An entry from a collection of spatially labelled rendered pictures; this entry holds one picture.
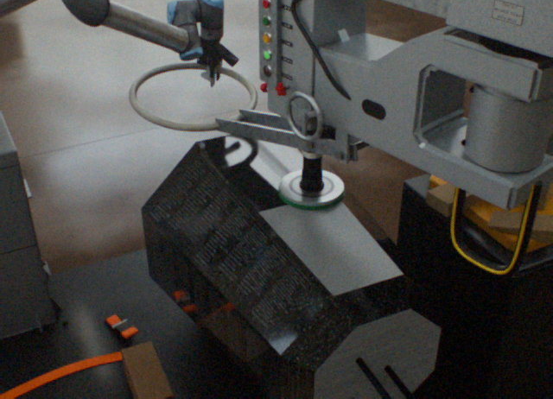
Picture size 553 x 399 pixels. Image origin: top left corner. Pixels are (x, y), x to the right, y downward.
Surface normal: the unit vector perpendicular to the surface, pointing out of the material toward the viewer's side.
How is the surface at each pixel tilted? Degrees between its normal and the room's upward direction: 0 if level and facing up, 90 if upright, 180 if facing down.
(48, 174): 0
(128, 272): 0
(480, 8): 90
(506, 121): 90
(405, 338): 90
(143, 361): 0
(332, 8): 90
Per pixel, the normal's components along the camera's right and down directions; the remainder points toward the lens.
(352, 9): 0.66, 0.40
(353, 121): -0.75, 0.36
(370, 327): 0.41, 0.49
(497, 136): -0.54, 0.46
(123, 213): 0.00, -0.84
